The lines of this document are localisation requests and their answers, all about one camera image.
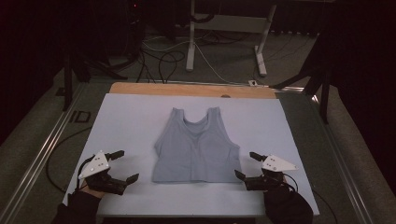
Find black floor cable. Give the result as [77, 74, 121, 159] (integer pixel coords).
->
[46, 125, 92, 194]
[312, 189, 339, 224]

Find hand-held gripper cable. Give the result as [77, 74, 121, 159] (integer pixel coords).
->
[281, 173, 299, 193]
[76, 154, 95, 190]

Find white desk frame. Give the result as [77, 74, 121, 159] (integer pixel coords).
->
[185, 0, 277, 77]

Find looped black floor cables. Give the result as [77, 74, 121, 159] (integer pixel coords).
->
[136, 49, 187, 84]

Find dark computer tower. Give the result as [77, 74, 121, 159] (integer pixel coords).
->
[102, 0, 146, 60]

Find white floor cable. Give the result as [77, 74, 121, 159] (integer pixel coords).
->
[143, 39, 250, 86]

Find light blue tank top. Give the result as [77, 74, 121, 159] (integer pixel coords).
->
[151, 106, 243, 184]

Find left hand-held gripper cable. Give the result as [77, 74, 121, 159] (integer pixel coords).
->
[76, 154, 95, 190]

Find white table sheet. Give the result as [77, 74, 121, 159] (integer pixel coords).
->
[62, 92, 320, 217]

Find aluminium floor rail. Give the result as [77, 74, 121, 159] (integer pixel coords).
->
[0, 83, 87, 223]
[311, 94, 375, 224]

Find black metal stand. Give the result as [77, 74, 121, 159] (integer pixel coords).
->
[270, 34, 332, 125]
[61, 52, 129, 112]

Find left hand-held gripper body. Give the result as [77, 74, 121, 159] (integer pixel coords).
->
[78, 150, 128, 196]

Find person's right hand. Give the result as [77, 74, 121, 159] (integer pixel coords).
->
[263, 182, 292, 203]

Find right hand-held gripper cable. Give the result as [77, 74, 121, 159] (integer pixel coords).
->
[281, 173, 299, 193]

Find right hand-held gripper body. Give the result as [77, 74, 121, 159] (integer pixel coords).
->
[244, 154, 299, 191]

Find person's left hand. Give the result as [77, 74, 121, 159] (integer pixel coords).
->
[79, 183, 106, 200]

